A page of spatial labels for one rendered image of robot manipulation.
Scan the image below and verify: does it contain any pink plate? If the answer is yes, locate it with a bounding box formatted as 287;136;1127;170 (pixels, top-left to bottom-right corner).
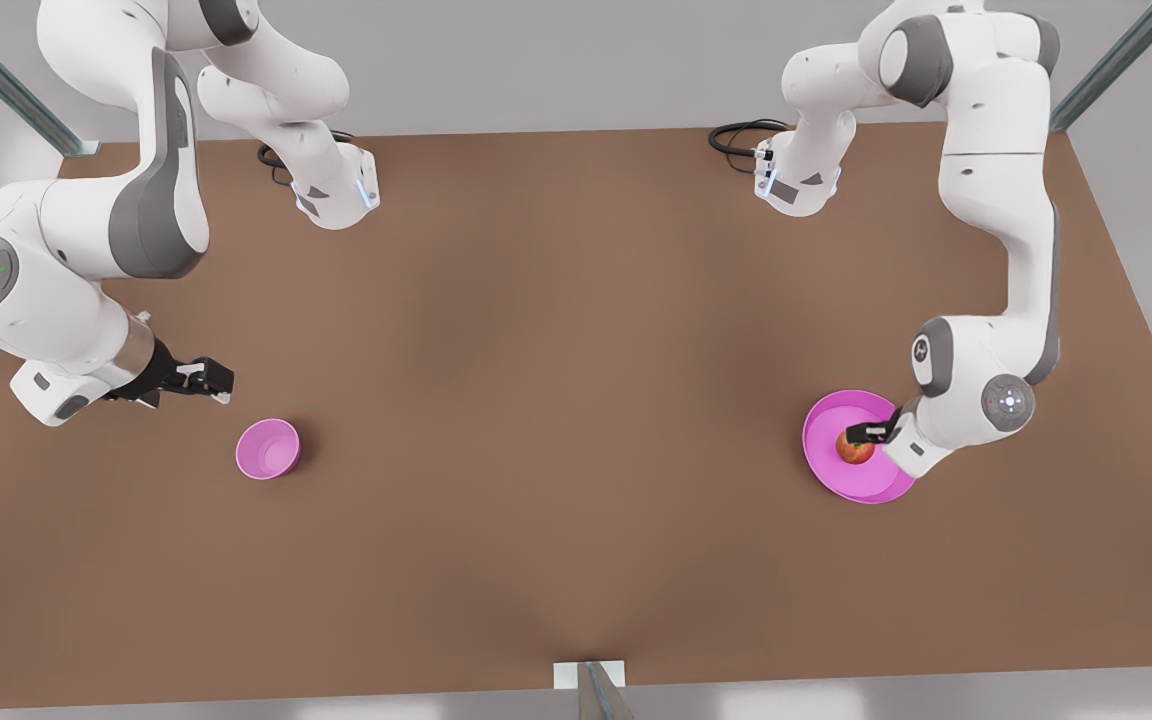
802;390;918;504

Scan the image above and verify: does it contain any pink bowl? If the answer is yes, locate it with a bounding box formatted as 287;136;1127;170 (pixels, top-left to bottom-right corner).
236;418;301;481

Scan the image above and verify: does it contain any black cable loop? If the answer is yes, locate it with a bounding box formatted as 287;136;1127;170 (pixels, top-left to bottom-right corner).
708;119;793;177
257;130;357;188

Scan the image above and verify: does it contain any silver frame post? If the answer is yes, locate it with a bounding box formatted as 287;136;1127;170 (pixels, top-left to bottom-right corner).
1049;0;1152;134
0;8;102;158
553;660;638;720

